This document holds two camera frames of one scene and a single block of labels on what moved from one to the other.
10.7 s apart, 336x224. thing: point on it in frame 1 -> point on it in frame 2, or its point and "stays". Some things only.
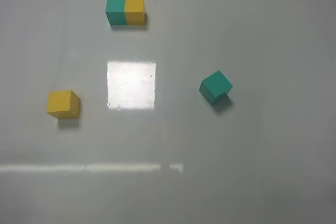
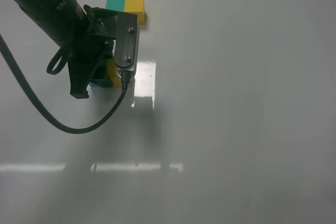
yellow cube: [63, 104] -> [115, 78]
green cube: [215, 86] -> [102, 62]
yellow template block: [135, 11] stays
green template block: [115, 11] stays
